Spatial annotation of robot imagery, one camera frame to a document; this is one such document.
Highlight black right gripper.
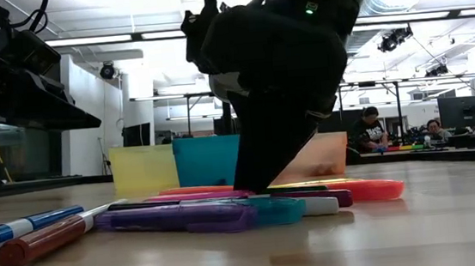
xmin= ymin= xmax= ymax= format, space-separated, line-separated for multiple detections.
xmin=196 ymin=0 xmax=360 ymax=198

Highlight green dry-erase marker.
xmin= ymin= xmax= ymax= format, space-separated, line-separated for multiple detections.
xmin=263 ymin=183 xmax=330 ymax=197

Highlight teal translucent pen highlighter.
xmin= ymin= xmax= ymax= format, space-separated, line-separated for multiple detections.
xmin=225 ymin=192 xmax=308 ymax=230

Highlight pink slim highlighter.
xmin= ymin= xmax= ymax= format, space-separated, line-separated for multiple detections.
xmin=144 ymin=187 xmax=255 ymax=206

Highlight blue dry-erase marker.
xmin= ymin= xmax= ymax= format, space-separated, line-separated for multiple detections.
xmin=0 ymin=204 xmax=88 ymax=258

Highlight orange translucent pen highlighter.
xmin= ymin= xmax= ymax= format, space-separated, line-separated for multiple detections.
xmin=327 ymin=174 xmax=407 ymax=206

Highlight purple translucent pen highlighter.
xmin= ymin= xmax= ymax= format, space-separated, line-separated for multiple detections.
xmin=94 ymin=196 xmax=261 ymax=245

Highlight markers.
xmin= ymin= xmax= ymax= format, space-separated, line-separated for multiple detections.
xmin=107 ymin=184 xmax=340 ymax=234

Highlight brown dry-erase marker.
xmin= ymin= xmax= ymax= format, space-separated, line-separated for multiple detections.
xmin=0 ymin=197 xmax=134 ymax=266

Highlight teal plastic bin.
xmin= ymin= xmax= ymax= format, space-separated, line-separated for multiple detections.
xmin=172 ymin=133 xmax=246 ymax=190

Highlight orange plastic bin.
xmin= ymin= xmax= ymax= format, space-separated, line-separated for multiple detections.
xmin=265 ymin=130 xmax=351 ymax=182

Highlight black partition panels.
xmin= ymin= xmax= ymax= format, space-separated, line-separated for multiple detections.
xmin=317 ymin=107 xmax=366 ymax=135

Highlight long ceiling light bar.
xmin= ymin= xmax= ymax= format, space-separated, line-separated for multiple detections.
xmin=39 ymin=1 xmax=475 ymax=57

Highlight small black monitor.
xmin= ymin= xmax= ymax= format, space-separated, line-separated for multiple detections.
xmin=120 ymin=122 xmax=153 ymax=149

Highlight yellow plastic bin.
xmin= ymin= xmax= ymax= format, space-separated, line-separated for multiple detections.
xmin=108 ymin=142 xmax=181 ymax=193

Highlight person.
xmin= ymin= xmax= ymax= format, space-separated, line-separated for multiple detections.
xmin=346 ymin=105 xmax=391 ymax=155
xmin=424 ymin=117 xmax=454 ymax=143

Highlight colourful block row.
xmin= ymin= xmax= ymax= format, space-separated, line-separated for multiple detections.
xmin=387 ymin=142 xmax=425 ymax=153

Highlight large black monitor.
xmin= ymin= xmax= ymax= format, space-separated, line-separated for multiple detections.
xmin=436 ymin=94 xmax=475 ymax=130

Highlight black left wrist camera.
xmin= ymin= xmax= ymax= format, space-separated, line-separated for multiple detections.
xmin=8 ymin=27 xmax=64 ymax=79

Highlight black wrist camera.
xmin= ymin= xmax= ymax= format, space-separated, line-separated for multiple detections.
xmin=8 ymin=27 xmax=64 ymax=79
xmin=179 ymin=5 xmax=227 ymax=77

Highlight round black ceiling camera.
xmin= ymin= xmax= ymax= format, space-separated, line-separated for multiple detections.
xmin=98 ymin=60 xmax=118 ymax=82

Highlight black aluminium table frame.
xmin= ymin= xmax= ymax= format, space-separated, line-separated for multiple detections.
xmin=0 ymin=141 xmax=475 ymax=207

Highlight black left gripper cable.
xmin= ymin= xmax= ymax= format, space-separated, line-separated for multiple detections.
xmin=4 ymin=0 xmax=54 ymax=37

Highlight black background workstation frame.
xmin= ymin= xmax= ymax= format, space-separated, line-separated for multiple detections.
xmin=129 ymin=89 xmax=222 ymax=144
xmin=335 ymin=76 xmax=408 ymax=154

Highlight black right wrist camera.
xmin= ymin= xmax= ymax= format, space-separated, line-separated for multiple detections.
xmin=179 ymin=5 xmax=227 ymax=77

